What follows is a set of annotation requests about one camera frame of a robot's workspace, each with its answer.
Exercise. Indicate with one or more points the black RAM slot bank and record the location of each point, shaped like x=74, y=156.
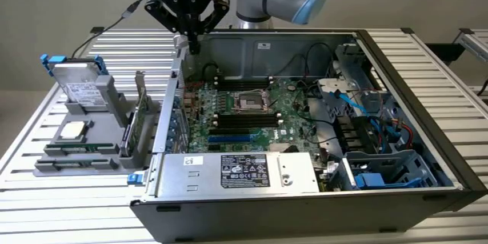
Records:
x=244, y=83
x=248, y=120

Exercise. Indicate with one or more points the green RAM stick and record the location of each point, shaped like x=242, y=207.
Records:
x=82, y=149

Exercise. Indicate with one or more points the CPU socket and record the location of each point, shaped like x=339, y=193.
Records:
x=250, y=101

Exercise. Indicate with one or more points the hard disk in blue caddy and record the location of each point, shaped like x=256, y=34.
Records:
x=80, y=84

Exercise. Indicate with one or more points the green graphics card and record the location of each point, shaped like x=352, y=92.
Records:
x=135, y=124

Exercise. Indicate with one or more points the green motherboard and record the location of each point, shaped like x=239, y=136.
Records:
x=294, y=112

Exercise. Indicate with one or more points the black expansion slot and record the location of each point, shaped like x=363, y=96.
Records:
x=228, y=132

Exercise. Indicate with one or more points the grey drive cage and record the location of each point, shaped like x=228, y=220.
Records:
x=343, y=95

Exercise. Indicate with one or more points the blue expansion slot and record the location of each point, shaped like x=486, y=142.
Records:
x=228, y=139

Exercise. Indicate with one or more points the silver CPU chip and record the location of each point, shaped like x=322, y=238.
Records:
x=74, y=130

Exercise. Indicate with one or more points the silver chipset heatsink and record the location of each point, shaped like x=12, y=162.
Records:
x=283, y=148

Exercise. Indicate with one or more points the grey parts rack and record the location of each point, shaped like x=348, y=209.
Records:
x=99, y=167

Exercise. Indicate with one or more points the silver power supply unit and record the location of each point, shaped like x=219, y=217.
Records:
x=236, y=174

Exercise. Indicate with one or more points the blue case latch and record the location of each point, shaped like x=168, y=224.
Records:
x=136, y=178

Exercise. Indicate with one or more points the grey metal disk bay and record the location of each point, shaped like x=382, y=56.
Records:
x=392, y=167

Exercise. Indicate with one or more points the open black PC case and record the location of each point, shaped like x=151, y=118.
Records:
x=290, y=215

